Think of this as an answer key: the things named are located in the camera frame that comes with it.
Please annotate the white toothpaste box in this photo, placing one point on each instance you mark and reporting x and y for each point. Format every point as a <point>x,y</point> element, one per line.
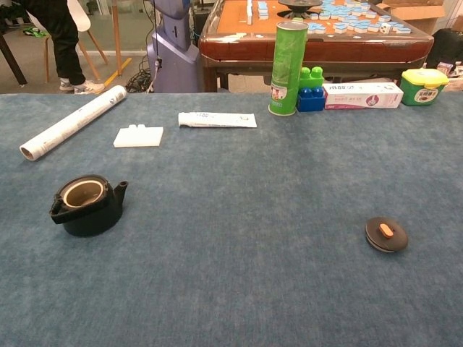
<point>361,95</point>

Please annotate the black lid orange knob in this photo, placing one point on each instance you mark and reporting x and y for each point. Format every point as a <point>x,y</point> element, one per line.
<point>394,243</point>

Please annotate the brown mahjong table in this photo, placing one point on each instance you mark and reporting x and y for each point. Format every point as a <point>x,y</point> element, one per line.
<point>246,47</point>

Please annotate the white chair wooden legs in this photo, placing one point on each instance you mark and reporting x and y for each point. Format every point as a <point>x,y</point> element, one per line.
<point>81,18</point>

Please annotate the green container yellow lid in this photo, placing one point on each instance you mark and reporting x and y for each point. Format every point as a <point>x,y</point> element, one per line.
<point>423,94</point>

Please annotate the wooden pole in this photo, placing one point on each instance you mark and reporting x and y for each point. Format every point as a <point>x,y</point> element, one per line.
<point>116,36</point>

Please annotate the blue felt table mat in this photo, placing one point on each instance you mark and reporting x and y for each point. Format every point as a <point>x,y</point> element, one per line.
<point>231,217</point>

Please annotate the white paper roll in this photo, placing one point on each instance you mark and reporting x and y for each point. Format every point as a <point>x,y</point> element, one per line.
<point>72,123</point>

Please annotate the white dotted mahjong tile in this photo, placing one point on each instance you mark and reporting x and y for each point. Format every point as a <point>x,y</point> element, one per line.
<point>386,28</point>

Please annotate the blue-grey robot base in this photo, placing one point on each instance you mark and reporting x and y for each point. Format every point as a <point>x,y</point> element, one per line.
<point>173,54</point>

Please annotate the black cast iron teapot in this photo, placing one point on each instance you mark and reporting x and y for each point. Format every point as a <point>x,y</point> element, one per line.
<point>90,220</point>

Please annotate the white plastic block plate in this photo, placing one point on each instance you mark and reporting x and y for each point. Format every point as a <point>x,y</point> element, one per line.
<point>137,139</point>

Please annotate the green cylindrical can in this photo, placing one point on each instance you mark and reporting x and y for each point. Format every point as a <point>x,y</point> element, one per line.
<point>287,65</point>

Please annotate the person in black trousers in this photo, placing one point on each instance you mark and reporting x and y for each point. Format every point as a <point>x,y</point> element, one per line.
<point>65,36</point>

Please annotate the white toothpaste tube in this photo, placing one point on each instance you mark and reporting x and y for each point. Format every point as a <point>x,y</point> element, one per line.
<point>217,120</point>

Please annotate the brown cardboard box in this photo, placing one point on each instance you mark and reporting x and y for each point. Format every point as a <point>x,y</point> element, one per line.
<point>416,14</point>

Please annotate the blue-backed mahjong tile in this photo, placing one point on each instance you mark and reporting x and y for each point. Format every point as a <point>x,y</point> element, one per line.
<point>403,29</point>
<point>314,28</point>

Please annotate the blue toy brick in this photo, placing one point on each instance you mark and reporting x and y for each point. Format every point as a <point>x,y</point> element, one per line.
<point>309,103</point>

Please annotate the black round disc stand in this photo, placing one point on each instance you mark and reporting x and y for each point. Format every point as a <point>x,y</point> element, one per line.
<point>300,5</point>

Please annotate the green toy brick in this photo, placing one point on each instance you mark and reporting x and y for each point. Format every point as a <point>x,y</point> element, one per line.
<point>311,80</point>

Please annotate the black bag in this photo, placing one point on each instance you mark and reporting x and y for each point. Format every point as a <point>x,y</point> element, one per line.
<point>448,47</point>

